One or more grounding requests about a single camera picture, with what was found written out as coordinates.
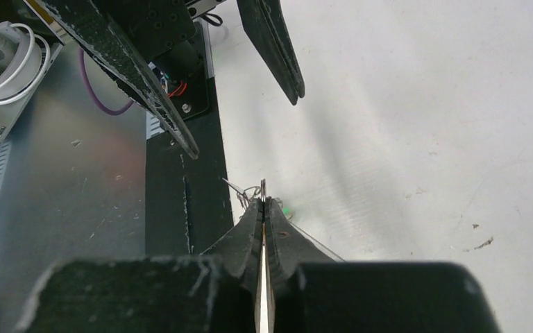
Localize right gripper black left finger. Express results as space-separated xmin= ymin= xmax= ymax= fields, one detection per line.
xmin=14 ymin=199 xmax=264 ymax=332

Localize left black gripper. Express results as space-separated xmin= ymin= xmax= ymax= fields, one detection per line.
xmin=38 ymin=0 xmax=305 ymax=160

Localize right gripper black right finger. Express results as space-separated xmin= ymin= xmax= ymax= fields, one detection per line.
xmin=263 ymin=198 xmax=500 ymax=332

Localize large wire keyring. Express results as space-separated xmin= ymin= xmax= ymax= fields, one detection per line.
xmin=222 ymin=178 xmax=346 ymax=262

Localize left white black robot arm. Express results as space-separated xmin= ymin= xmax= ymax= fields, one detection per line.
xmin=40 ymin=1 xmax=305 ymax=159

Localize white headphones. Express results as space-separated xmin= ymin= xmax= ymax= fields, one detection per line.
xmin=0 ymin=22 xmax=53 ymax=105

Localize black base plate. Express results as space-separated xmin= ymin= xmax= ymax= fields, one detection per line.
xmin=144 ymin=20 xmax=233 ymax=256

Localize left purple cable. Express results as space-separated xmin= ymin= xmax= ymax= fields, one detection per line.
xmin=78 ymin=46 xmax=135 ymax=117

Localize left white cable duct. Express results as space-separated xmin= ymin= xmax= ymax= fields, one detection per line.
xmin=146 ymin=112 xmax=165 ymax=139

